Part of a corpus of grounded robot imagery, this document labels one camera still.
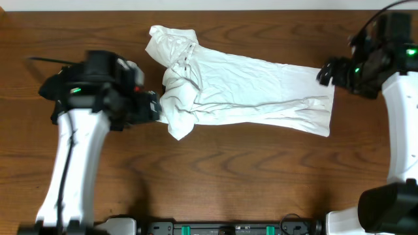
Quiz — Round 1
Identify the white t-shirt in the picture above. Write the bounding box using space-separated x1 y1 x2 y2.
146 25 334 140

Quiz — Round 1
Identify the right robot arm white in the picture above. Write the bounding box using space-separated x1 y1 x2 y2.
317 44 417 234

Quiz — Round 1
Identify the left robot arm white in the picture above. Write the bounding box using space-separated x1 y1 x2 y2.
18 84 161 234

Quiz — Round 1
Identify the black folded clothes pile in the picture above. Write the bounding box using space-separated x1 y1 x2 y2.
39 63 84 125

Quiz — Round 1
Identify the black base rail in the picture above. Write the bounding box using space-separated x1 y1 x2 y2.
94 213 324 235

